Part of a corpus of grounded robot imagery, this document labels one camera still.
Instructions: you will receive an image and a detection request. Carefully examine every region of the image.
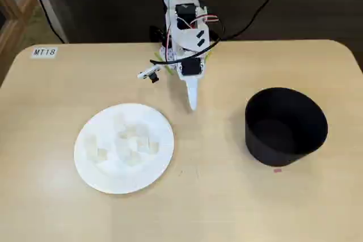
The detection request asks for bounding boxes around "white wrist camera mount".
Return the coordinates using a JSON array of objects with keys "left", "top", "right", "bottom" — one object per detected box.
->
[{"left": 137, "top": 65, "right": 162, "bottom": 84}]

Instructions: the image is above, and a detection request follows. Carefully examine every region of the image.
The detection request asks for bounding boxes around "green base mat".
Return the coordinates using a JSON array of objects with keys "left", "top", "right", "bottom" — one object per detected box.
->
[{"left": 154, "top": 50, "right": 213, "bottom": 76}]

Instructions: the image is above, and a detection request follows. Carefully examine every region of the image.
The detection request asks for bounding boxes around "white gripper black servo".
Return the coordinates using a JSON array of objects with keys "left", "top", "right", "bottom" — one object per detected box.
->
[{"left": 173, "top": 53, "right": 206, "bottom": 112}]

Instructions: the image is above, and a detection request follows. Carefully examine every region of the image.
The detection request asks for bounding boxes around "black pot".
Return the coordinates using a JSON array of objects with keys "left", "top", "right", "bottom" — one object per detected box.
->
[{"left": 244, "top": 87, "right": 329, "bottom": 168}]

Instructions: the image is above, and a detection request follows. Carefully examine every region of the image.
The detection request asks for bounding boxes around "wooden shelf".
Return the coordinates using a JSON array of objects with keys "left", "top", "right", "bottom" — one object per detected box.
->
[{"left": 0, "top": 0, "right": 39, "bottom": 84}]

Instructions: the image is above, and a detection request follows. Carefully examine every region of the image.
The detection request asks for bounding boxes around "black power cable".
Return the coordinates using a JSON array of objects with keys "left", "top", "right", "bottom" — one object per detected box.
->
[{"left": 218, "top": 0, "right": 284, "bottom": 41}]

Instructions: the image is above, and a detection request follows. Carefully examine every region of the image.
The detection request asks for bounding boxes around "white paper plate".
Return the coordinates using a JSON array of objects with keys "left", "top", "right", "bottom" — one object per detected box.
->
[{"left": 73, "top": 103, "right": 175, "bottom": 195}]

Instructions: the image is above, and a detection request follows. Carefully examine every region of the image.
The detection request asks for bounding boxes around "white MT18 label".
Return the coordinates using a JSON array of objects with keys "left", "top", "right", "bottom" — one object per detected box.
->
[{"left": 30, "top": 46, "right": 58, "bottom": 59}]

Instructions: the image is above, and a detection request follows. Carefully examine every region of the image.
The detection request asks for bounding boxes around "white furniture panel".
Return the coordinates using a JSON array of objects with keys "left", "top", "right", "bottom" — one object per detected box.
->
[{"left": 27, "top": 0, "right": 70, "bottom": 45}]

